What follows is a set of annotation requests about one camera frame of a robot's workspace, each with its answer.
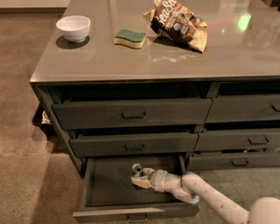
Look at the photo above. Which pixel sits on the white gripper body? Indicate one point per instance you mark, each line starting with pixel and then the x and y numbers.
pixel 159 179

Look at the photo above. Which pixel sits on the silver redbull can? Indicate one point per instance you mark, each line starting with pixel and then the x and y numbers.
pixel 137 170

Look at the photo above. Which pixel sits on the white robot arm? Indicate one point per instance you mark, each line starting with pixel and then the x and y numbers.
pixel 190 188

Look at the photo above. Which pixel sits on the open bottom left drawer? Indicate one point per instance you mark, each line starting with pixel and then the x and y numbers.
pixel 110 195

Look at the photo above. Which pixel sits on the bottom right drawer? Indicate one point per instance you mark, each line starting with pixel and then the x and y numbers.
pixel 234 161

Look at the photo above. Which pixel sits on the middle left drawer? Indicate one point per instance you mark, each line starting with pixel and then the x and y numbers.
pixel 144 143

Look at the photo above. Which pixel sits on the top left drawer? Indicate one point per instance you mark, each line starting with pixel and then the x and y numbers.
pixel 131 113

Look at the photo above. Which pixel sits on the middle right drawer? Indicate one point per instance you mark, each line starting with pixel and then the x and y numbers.
pixel 238 139

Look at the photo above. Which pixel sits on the dark grey drawer cabinet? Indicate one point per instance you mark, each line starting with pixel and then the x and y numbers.
pixel 242 57

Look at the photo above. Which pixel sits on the top right drawer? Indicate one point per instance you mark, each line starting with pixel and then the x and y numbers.
pixel 244 108

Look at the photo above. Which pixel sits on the black side basket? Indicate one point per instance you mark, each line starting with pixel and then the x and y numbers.
pixel 41 120

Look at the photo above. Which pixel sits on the green and yellow sponge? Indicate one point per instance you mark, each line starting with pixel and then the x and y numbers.
pixel 130 39

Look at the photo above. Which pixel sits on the brown snack chip bag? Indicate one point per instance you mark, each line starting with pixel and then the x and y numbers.
pixel 172 19

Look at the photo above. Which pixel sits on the white ceramic bowl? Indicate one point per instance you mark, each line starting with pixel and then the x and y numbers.
pixel 74 28

